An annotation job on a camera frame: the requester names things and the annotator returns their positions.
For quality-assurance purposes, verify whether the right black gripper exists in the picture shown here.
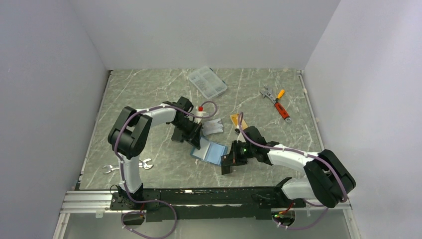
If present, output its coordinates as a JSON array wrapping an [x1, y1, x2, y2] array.
[[223, 140, 256, 166]]

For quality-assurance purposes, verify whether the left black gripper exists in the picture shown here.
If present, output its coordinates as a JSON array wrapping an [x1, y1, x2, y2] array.
[[173, 118, 203, 150]]

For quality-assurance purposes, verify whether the silver credit card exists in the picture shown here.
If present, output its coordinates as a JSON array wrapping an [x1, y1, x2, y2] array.
[[202, 119, 223, 136]]

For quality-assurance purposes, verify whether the blue card holder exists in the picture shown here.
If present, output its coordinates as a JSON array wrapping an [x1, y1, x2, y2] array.
[[190, 137, 228, 166]]

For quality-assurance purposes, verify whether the orange credit card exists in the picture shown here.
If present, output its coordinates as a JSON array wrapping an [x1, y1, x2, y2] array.
[[230, 114, 248, 129]]

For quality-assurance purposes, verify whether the black credit card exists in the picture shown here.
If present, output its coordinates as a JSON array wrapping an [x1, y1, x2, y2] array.
[[171, 128, 184, 143]]

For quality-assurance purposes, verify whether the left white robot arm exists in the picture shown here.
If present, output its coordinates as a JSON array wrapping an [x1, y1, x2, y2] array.
[[107, 97, 202, 209]]

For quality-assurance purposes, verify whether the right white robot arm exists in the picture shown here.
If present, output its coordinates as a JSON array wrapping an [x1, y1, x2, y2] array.
[[221, 126, 356, 208]]

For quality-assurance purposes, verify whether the clear plastic organizer box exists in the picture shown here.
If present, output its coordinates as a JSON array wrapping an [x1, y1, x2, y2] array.
[[188, 66, 227, 100]]

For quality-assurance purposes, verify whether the silver open-end wrench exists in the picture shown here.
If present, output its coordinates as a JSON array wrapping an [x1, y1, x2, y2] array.
[[102, 158, 153, 174]]

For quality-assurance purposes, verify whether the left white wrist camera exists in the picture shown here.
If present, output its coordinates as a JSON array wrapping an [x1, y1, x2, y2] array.
[[193, 106, 209, 123]]

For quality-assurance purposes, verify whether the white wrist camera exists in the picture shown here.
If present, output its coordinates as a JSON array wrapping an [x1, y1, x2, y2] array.
[[193, 106, 209, 123], [235, 125, 241, 135]]

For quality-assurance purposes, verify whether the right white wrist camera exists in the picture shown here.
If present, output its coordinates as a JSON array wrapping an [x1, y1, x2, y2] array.
[[235, 125, 241, 135]]

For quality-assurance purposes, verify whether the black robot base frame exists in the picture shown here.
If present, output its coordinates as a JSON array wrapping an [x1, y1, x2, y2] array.
[[109, 187, 306, 222]]

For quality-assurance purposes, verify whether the red handled adjustable wrench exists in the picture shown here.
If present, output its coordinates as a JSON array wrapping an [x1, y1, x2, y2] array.
[[260, 86, 292, 123]]

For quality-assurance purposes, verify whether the orange handled screwdriver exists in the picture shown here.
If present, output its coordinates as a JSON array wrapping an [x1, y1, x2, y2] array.
[[276, 89, 285, 102]]

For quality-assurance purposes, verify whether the aluminium rail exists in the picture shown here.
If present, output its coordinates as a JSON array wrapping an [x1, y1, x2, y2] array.
[[60, 190, 112, 216]]

